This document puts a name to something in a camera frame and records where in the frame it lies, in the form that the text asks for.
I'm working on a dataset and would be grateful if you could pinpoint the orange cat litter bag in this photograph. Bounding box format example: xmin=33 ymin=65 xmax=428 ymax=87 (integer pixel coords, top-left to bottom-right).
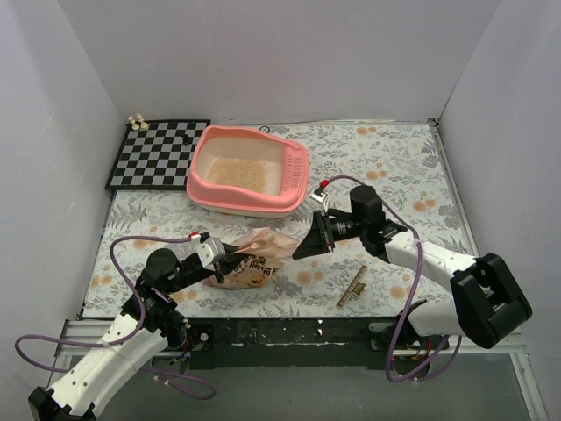
xmin=202 ymin=227 xmax=300 ymax=289

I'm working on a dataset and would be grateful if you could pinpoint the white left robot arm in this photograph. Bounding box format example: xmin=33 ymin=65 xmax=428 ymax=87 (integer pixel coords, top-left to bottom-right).
xmin=28 ymin=248 xmax=231 ymax=420

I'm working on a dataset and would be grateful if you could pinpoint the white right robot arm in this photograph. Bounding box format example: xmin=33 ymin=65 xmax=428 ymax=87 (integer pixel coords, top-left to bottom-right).
xmin=292 ymin=185 xmax=533 ymax=349

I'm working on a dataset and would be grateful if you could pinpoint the beige litter in box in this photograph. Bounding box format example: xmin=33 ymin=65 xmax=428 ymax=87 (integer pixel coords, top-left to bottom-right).
xmin=207 ymin=158 xmax=266 ymax=193

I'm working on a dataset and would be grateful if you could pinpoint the pink cat litter box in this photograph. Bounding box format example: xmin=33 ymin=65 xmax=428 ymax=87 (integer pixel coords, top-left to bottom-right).
xmin=186 ymin=125 xmax=309 ymax=218

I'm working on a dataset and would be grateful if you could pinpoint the brown bag sealing clip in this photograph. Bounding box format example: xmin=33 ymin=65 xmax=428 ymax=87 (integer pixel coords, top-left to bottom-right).
xmin=336 ymin=265 xmax=368 ymax=309

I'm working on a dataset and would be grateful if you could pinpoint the black white chessboard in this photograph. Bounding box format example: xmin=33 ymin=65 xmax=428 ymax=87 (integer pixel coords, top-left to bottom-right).
xmin=105 ymin=119 xmax=210 ymax=191

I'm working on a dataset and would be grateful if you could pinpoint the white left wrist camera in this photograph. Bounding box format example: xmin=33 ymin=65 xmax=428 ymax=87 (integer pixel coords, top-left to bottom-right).
xmin=190 ymin=234 xmax=226 ymax=270

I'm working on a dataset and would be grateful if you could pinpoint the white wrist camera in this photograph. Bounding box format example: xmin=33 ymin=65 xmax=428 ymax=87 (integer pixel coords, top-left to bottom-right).
xmin=190 ymin=234 xmax=226 ymax=270
xmin=309 ymin=186 xmax=329 ymax=209

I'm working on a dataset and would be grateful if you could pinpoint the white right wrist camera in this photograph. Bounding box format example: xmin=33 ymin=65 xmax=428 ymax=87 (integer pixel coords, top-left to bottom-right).
xmin=309 ymin=186 xmax=329 ymax=209

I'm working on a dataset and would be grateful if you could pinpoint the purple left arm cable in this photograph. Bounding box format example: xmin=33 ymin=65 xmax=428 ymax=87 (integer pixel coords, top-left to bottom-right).
xmin=15 ymin=232 xmax=217 ymax=400

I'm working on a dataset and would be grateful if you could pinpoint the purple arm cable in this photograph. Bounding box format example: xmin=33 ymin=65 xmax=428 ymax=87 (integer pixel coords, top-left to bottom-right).
xmin=317 ymin=175 xmax=462 ymax=383
xmin=15 ymin=232 xmax=217 ymax=400

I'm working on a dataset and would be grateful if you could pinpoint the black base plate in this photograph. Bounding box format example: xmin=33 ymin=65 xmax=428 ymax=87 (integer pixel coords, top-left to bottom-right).
xmin=158 ymin=317 xmax=395 ymax=374

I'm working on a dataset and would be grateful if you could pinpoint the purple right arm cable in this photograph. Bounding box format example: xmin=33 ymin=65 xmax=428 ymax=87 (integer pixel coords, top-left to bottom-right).
xmin=317 ymin=175 xmax=462 ymax=383

